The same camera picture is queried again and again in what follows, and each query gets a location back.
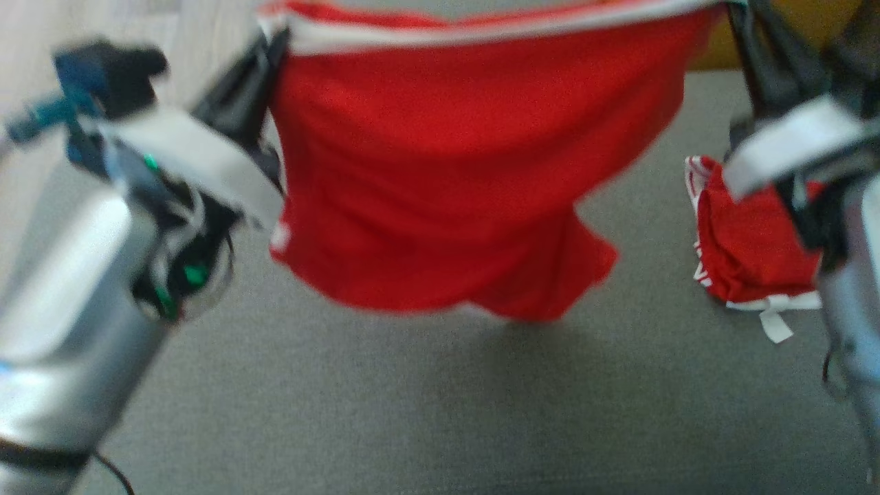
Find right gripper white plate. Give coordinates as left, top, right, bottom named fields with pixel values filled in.
left=720, top=0, right=871, bottom=202

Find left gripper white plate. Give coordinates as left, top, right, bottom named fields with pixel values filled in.
left=95, top=29, right=291, bottom=232

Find red jersey with white sleeves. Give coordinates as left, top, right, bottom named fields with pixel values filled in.
left=683, top=154, right=827, bottom=345

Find red shorts with white stripe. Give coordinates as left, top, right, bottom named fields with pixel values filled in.
left=256, top=0, right=724, bottom=325

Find yellow sofa cushion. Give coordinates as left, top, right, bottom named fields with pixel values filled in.
left=686, top=0, right=864, bottom=72

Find large grey sofa seat cushion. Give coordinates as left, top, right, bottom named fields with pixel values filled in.
left=0, top=65, right=880, bottom=495

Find teal plug camera cable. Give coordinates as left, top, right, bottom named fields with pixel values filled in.
left=2, top=93, right=78, bottom=146

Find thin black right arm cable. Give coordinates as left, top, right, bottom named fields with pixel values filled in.
left=821, top=347, right=853, bottom=404

